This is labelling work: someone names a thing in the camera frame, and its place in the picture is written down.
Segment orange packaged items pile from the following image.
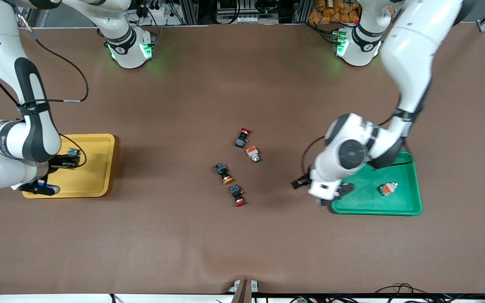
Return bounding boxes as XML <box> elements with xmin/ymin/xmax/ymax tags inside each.
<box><xmin>309</xmin><ymin>0</ymin><xmax>359</xmax><ymax>24</ymax></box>

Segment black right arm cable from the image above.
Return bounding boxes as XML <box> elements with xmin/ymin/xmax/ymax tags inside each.
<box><xmin>13</xmin><ymin>6</ymin><xmax>89</xmax><ymax>169</ymax></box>

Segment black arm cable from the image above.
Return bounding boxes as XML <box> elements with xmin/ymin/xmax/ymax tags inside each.
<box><xmin>13</xmin><ymin>6</ymin><xmax>89</xmax><ymax>169</ymax></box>
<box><xmin>301</xmin><ymin>107</ymin><xmax>413</xmax><ymax>177</ymax></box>

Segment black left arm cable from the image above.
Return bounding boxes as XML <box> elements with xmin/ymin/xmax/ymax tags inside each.
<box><xmin>301</xmin><ymin>107</ymin><xmax>413</xmax><ymax>177</ymax></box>

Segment brown table cover mat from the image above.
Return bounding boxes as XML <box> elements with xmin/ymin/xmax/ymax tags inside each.
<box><xmin>0</xmin><ymin>23</ymin><xmax>485</xmax><ymax>295</ymax></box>

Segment red push button switch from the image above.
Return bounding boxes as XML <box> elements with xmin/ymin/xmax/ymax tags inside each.
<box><xmin>229</xmin><ymin>184</ymin><xmax>247</xmax><ymax>207</ymax></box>
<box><xmin>234</xmin><ymin>128</ymin><xmax>251</xmax><ymax>149</ymax></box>

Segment green plastic tray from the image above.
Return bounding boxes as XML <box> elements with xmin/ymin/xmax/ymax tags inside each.
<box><xmin>330</xmin><ymin>151</ymin><xmax>423</xmax><ymax>216</ymax></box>

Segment yellow plastic tray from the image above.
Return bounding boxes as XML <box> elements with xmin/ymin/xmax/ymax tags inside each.
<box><xmin>22</xmin><ymin>133</ymin><xmax>116</xmax><ymax>199</ymax></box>

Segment black floor cables bundle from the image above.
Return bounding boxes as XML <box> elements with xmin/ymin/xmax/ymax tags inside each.
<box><xmin>373</xmin><ymin>283</ymin><xmax>485</xmax><ymax>303</ymax></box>

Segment brown post with grey clamp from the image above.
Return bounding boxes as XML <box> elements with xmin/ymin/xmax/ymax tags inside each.
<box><xmin>229</xmin><ymin>279</ymin><xmax>260</xmax><ymax>303</ymax></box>

